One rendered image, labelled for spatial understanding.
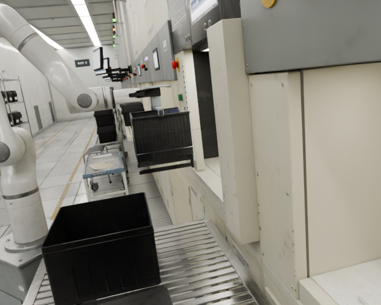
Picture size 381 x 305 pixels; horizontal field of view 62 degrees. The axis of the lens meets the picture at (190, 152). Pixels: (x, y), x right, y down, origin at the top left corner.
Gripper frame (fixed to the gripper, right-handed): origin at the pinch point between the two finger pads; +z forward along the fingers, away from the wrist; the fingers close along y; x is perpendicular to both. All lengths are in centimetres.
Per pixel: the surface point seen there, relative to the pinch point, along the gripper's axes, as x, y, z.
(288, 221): -26, 69, 15
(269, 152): -13, 62, 15
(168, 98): -13, -167, 30
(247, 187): -23, 54, 13
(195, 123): -15.9, -14.0, 17.5
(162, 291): -39, 63, -11
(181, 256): -49, 35, -2
